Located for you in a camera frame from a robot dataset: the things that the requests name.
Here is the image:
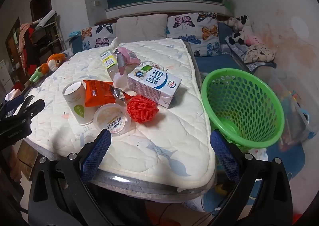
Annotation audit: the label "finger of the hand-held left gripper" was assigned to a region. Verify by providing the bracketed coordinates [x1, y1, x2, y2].
[7, 99, 46, 123]
[17, 95, 34, 110]

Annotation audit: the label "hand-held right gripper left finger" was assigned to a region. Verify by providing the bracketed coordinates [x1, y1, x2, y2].
[28, 128, 112, 226]

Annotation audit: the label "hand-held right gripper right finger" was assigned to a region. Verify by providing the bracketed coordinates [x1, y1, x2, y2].
[210, 129, 294, 226]

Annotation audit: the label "green plastic mesh basket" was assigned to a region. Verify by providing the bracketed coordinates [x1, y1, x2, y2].
[201, 69, 285, 149]

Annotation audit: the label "yellow label plastic tube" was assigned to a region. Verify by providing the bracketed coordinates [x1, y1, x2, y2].
[100, 49, 119, 72]

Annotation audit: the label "white and blue milk carton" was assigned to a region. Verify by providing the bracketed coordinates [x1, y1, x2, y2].
[127, 62, 182, 109]

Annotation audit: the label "silver foil pouch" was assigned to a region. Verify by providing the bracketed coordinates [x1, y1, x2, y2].
[116, 52, 128, 75]

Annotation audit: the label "pink package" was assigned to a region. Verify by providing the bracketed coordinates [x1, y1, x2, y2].
[117, 47, 140, 65]

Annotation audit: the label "clear round plastic container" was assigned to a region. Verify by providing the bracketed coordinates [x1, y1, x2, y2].
[93, 104, 132, 137]

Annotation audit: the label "white round lid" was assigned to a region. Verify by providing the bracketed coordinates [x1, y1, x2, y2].
[62, 81, 93, 125]

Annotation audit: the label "orange plush toy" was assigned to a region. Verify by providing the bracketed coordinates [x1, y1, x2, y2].
[29, 53, 67, 82]

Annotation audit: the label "hanging red and pink clothes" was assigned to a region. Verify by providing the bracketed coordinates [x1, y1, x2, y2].
[19, 23, 39, 73]

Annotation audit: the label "orange snack wrapper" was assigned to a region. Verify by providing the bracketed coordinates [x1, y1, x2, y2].
[83, 80, 130, 107]

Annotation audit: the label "blue floor mat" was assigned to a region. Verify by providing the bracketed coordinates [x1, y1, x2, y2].
[265, 139, 306, 188]

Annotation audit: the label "white quilted mat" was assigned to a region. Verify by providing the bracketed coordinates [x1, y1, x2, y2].
[25, 38, 217, 190]

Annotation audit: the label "crumpled plastic wrapper red label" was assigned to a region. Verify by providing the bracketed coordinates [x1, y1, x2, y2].
[127, 96, 159, 124]

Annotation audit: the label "metal shelf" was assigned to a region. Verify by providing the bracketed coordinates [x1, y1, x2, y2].
[32, 11, 66, 67]

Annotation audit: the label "clear plastic cup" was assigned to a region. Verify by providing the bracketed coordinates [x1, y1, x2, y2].
[113, 71, 130, 91]

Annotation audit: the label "clear plastic storage bin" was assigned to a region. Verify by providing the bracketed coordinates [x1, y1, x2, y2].
[254, 65, 318, 152]

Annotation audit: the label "blue sofa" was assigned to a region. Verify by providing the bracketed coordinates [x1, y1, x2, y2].
[193, 22, 277, 78]

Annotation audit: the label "small butterfly print pillow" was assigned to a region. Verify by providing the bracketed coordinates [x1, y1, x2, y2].
[82, 22, 117, 52]

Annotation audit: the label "dark wooden door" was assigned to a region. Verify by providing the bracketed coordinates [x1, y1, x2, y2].
[30, 0, 51, 23]

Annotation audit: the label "spotted beige cloth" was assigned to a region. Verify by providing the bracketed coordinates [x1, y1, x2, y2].
[243, 44, 275, 64]

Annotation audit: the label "blue checkered blanket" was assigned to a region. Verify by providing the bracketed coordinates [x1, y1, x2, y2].
[225, 35, 251, 61]

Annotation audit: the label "pink plush toy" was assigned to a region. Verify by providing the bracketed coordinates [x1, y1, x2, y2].
[245, 34, 263, 46]

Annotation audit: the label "large butterfly print pillow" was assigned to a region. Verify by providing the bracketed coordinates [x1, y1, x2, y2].
[166, 12, 221, 57]

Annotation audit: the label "black and white cow plush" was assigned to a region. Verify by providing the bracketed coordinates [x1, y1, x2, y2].
[224, 15, 253, 45]

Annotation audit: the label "beige pillow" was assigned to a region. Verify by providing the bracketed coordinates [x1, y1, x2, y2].
[115, 14, 168, 43]

